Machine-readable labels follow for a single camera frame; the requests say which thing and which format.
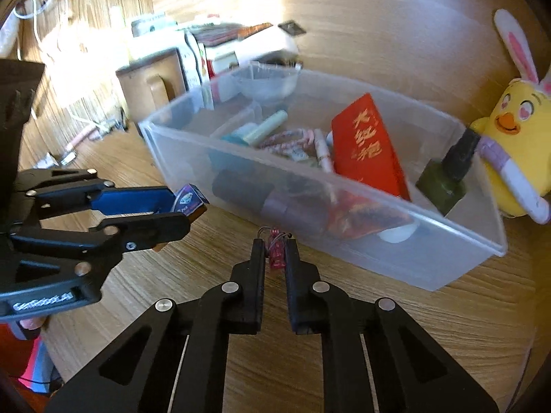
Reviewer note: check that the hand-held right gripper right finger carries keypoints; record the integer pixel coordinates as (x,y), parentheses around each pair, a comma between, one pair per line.
(292,266)

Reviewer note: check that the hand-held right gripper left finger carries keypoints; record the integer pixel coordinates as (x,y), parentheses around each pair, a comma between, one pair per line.
(257,266)

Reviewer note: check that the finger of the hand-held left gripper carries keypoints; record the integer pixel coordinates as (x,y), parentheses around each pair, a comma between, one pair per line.
(129,200)
(146,230)

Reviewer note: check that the small red charm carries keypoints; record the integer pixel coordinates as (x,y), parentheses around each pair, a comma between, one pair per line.
(275,256)

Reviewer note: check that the small blue box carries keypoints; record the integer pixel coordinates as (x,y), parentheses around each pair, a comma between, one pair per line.
(189,198)

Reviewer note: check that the shiny red wrapper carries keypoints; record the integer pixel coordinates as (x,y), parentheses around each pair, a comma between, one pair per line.
(366,219)

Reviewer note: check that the white pink tube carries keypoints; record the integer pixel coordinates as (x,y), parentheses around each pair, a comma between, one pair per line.
(323,155)

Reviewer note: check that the clear plastic storage bin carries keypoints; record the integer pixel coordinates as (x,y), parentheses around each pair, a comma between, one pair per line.
(430,258)

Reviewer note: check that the red tea packet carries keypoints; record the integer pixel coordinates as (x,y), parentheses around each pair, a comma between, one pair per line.
(370,150)

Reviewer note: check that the pale green lip balm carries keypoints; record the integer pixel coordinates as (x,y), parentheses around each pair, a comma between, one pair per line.
(269,127)

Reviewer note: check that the person's left forearm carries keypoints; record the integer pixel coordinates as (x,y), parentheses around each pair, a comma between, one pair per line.
(21,357)

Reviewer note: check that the person's left hand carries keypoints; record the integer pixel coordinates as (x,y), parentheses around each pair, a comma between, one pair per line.
(32,323)

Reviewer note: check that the pink pen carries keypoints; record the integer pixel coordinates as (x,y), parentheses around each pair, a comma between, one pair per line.
(81,140)

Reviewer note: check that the brown ceramic mug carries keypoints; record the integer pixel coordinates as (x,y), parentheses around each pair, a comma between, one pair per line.
(137,90)

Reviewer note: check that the white green carton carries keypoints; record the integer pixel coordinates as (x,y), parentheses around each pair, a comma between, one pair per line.
(193,60)

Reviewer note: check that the red white box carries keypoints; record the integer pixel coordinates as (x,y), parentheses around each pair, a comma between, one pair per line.
(221,73)

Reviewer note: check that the green nail polish bottle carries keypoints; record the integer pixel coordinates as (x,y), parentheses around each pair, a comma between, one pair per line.
(443,185)

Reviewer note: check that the clear bowl of small items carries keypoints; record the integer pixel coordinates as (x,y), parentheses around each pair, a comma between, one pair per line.
(267,86)

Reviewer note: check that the stack of books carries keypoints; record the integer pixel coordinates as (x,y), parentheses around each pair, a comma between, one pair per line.
(206,30)

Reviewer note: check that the white card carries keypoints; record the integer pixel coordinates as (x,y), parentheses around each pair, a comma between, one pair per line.
(262,45)

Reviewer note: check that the black card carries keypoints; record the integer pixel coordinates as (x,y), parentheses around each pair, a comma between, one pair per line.
(292,29)

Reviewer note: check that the yellow chick plush toy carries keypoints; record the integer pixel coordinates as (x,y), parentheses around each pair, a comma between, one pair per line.
(516,137)

